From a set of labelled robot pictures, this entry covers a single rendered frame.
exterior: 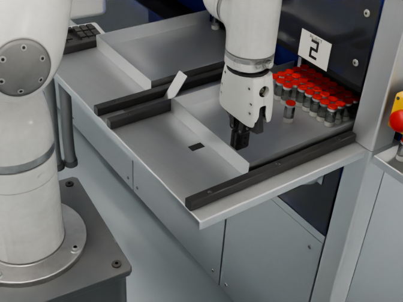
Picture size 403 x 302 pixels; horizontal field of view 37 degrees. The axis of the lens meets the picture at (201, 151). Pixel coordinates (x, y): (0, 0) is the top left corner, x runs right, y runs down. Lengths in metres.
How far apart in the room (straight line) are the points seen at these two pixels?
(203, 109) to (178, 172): 0.22
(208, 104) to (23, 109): 0.55
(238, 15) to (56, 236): 0.45
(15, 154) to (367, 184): 0.74
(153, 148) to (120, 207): 1.21
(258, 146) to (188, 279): 0.99
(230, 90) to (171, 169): 0.18
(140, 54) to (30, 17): 0.80
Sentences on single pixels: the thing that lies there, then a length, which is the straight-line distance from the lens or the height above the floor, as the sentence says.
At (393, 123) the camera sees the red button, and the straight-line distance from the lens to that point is 1.11.
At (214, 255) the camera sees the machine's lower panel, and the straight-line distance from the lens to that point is 1.89.
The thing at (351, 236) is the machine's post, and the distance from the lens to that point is 1.37.
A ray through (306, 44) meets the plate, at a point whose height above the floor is 1.02.
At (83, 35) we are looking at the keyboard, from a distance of 1.71.
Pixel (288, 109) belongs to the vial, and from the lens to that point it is 1.24.
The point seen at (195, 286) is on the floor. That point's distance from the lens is 2.07.
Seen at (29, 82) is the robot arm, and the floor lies 1.21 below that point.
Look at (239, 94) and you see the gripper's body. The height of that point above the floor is 1.03.
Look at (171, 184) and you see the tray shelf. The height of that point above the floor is 0.88.
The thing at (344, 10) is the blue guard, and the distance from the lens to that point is 1.18.
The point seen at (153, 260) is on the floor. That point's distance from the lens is 2.14.
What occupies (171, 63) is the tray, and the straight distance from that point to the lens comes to 1.44.
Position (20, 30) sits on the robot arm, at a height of 1.27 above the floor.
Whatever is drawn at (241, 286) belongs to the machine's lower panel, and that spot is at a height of 0.19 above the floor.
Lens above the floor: 1.56
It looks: 36 degrees down
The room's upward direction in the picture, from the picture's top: 4 degrees clockwise
